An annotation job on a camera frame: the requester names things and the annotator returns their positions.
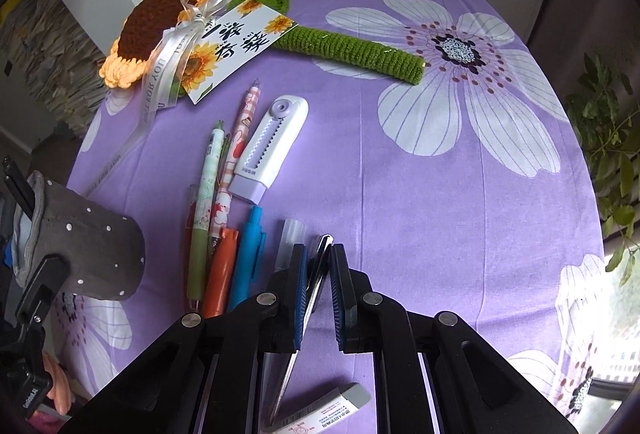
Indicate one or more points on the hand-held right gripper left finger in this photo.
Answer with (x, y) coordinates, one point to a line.
(299, 299)

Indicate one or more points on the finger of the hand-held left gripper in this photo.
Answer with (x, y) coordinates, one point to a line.
(37, 281)

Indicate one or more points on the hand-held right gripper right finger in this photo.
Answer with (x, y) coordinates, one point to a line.
(336, 304)

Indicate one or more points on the clear capped red pen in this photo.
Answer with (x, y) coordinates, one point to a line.
(290, 239)

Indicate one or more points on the blue pen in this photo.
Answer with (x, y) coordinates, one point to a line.
(248, 254)

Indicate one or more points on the grey dotted pen holder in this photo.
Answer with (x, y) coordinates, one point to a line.
(95, 244)

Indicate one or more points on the orange pen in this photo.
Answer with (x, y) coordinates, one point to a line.
(222, 274)

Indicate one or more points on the black silver pen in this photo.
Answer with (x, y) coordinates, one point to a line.
(280, 379)

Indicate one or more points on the green white printed pen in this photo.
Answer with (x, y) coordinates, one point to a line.
(211, 174)

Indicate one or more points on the pink patterned pen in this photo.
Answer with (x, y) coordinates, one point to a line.
(245, 124)

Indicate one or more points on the person's left hand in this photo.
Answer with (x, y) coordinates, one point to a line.
(59, 384)

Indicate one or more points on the grey eraser with white sleeve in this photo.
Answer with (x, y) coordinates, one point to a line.
(325, 411)

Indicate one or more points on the purple floral tablecloth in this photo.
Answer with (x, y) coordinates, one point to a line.
(425, 214)

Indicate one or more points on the dark red pen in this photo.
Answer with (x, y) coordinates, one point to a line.
(192, 206)

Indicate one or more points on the white purple retractable eraser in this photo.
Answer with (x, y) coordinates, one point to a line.
(270, 149)

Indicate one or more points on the sunflower printed card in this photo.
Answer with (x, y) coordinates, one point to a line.
(235, 44)

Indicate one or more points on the white sheer ribbon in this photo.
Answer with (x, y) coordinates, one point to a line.
(170, 49)

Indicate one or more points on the green leafy plant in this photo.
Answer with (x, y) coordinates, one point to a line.
(610, 154)

